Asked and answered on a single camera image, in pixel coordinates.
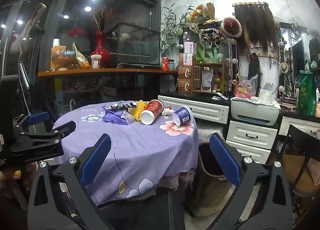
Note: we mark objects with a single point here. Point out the black chair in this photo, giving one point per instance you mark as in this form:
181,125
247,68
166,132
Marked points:
307,137

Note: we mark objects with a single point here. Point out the white drawer cabinet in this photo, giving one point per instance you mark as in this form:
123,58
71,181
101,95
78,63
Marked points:
200,111

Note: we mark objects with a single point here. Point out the red vase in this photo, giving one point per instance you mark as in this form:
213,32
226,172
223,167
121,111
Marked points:
101,52

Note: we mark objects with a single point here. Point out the wooden counter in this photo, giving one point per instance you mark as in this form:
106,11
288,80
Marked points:
107,72

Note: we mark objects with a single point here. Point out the white plastic container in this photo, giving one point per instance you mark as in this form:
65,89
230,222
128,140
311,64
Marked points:
267,96

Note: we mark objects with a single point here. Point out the person's jeans leg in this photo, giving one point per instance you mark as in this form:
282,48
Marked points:
150,210

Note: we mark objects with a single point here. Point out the pink paper bag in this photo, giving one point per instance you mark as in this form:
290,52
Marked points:
305,170

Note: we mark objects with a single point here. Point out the plastic drink cup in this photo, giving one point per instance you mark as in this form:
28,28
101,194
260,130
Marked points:
95,62

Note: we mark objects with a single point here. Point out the sunflower bouquet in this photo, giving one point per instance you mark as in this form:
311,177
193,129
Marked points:
200,12

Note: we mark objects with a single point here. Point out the glass terrarium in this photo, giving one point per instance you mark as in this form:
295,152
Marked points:
135,44

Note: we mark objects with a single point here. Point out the green leafy branches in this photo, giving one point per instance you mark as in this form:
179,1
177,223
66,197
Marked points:
170,32

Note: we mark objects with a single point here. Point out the hanging hair extensions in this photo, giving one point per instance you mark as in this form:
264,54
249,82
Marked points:
255,27

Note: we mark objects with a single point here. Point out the purple floral tablecloth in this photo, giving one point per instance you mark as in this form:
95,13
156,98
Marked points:
140,144

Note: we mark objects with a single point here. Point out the bin with clear liner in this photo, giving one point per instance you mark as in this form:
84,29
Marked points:
210,133

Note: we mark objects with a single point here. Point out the brown printed box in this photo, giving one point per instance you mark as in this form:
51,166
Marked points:
185,72
185,86

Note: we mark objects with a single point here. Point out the green tote bag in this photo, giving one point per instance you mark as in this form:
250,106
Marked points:
307,94

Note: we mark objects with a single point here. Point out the red canister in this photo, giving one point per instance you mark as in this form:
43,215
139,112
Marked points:
165,64

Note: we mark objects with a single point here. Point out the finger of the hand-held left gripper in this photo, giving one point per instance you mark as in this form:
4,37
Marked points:
37,118
60,129

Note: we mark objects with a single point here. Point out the golden snack bag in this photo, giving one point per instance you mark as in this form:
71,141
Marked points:
80,57

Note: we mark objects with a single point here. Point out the purple yogurt cup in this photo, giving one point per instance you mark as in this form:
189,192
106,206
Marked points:
183,116

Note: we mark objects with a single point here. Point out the red embroidered hat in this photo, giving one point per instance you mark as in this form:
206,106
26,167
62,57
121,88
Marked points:
231,27

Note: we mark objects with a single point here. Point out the white tissue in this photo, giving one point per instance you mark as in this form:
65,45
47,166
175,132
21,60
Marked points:
167,112

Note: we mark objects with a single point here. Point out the glass jar with blue contents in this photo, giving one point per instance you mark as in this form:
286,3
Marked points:
172,65

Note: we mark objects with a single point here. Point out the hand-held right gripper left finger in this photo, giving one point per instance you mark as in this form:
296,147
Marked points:
96,162

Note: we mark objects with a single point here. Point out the red paper cup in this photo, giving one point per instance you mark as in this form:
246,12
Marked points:
153,109

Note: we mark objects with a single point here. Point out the vanity mirror with bulbs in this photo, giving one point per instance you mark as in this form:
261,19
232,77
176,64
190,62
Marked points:
297,52
190,34

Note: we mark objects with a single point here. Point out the person's left hand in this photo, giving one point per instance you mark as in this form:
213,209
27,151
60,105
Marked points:
17,173

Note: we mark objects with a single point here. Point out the white printer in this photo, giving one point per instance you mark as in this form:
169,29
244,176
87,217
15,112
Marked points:
255,113

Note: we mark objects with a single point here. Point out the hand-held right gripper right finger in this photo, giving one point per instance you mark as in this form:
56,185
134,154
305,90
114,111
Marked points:
225,162

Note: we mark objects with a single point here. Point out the white photo box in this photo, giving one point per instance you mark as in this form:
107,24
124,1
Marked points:
188,59

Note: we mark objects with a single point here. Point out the phone on holder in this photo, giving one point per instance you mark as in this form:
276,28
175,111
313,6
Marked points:
35,19

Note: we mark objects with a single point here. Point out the purple plastic bag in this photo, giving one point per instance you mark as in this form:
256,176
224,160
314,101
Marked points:
112,117

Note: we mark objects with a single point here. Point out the dark snack wrapper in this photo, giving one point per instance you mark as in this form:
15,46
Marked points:
117,106

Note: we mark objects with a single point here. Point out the white tube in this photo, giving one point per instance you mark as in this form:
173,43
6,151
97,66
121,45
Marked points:
222,96

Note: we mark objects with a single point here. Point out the pink piggy figure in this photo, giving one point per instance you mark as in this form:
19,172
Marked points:
317,112

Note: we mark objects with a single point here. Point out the wooden shelf rack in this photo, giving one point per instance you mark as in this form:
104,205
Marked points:
211,63

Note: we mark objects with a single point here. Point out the pink plastic bag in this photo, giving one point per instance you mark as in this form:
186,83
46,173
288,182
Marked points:
246,87

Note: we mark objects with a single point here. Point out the red fringe ornament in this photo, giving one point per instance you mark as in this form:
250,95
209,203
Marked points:
77,32

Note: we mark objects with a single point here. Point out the dark brown waste bin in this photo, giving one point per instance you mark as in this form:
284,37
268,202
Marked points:
210,195

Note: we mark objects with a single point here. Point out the pink photo card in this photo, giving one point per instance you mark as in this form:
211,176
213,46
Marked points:
190,47

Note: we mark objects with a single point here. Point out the ornate headdress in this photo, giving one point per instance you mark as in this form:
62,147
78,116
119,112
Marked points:
212,37

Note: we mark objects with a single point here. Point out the glass bowl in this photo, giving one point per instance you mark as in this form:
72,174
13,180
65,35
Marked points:
63,58

